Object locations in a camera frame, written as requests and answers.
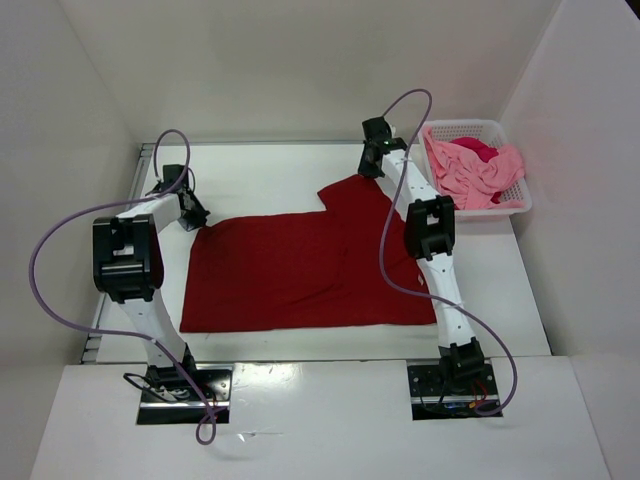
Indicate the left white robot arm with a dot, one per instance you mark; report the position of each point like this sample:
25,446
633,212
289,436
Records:
128,267

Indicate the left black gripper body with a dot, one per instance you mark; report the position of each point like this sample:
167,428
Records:
191,216

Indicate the magenta t-shirt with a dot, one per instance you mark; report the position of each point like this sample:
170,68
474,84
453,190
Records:
462,177

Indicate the dark red t-shirt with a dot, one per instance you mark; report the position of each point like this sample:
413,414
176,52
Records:
343,266

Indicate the light pink t-shirt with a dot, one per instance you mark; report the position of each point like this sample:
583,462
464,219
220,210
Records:
502,172

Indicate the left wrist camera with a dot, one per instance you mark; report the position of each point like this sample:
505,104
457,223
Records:
174,179

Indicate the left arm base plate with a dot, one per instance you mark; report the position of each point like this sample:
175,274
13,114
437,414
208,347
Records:
176,402

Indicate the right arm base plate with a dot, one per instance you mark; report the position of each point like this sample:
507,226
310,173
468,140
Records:
431,399

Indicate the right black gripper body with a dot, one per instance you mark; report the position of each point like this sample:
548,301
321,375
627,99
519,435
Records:
364,155

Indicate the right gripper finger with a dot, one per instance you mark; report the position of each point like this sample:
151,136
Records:
377,171
365,169

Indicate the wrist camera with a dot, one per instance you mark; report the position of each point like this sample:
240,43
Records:
174,179
378,134

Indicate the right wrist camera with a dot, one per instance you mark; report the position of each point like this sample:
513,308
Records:
378,134

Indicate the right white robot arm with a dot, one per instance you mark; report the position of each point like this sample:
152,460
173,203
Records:
429,239

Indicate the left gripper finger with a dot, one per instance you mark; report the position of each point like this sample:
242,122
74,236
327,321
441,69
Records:
200,214
191,225

